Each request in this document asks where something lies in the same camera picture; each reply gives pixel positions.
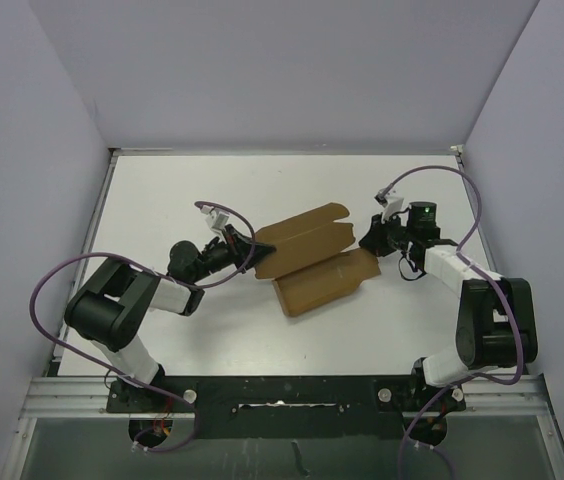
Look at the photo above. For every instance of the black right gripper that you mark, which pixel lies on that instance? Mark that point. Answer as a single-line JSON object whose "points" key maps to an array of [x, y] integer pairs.
{"points": [[373, 241]]}

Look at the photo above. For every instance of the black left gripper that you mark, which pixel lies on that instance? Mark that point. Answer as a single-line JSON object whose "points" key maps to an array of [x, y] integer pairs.
{"points": [[237, 245]]}

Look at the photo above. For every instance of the brown cardboard box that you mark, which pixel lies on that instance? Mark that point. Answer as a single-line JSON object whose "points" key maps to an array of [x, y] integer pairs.
{"points": [[315, 262]]}

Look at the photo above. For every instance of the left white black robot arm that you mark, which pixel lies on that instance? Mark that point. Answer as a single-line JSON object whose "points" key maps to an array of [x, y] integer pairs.
{"points": [[110, 307]]}

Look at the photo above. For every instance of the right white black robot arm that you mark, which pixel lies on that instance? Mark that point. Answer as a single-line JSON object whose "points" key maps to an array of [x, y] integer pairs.
{"points": [[495, 334]]}

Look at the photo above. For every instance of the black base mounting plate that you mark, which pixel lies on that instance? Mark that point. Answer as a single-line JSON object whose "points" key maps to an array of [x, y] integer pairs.
{"points": [[290, 407]]}

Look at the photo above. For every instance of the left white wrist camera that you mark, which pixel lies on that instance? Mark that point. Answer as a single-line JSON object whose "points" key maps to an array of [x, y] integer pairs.
{"points": [[216, 217]]}

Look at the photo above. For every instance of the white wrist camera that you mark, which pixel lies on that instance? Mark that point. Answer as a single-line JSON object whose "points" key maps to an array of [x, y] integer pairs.
{"points": [[216, 217], [391, 204]]}

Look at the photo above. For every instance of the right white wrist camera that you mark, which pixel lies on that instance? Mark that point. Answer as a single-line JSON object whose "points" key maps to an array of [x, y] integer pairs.
{"points": [[391, 204]]}

